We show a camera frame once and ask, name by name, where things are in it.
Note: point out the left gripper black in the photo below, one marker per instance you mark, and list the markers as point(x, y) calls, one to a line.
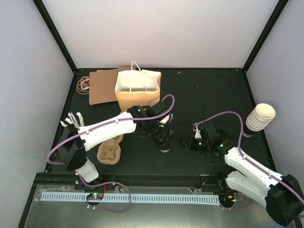
point(160, 137)

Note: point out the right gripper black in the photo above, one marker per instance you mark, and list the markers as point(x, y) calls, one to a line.
point(189, 144)

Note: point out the yellow paper takeout bag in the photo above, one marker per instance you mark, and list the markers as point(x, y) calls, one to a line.
point(137, 86)

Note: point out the cardboard cup carrier stack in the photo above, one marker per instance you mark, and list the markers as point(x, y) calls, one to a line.
point(109, 151)

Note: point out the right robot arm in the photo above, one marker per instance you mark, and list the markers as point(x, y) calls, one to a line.
point(280, 195)

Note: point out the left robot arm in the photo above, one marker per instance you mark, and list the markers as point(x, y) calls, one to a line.
point(75, 142)

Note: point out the brown flat paper bag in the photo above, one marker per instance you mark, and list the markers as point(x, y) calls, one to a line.
point(99, 85)

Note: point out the stack of paper cups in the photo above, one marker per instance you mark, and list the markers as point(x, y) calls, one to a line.
point(258, 119)

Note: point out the cup of wrapped straws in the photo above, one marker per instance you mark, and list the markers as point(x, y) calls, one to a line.
point(75, 120)

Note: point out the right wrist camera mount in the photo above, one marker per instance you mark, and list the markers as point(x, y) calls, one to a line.
point(197, 130)

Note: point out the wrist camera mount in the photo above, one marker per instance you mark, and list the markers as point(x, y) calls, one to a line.
point(167, 119)
point(197, 130)

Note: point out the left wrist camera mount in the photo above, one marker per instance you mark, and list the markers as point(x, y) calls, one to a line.
point(167, 119)

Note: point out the white slotted cable duct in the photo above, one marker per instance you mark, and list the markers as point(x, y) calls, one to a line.
point(133, 198)

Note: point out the black frame post right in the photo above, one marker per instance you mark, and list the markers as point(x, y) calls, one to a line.
point(280, 6)

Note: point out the black frame post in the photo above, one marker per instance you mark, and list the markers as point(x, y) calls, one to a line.
point(280, 6)
point(55, 33)

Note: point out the black frame post left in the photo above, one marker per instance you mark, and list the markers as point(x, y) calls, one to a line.
point(55, 33)

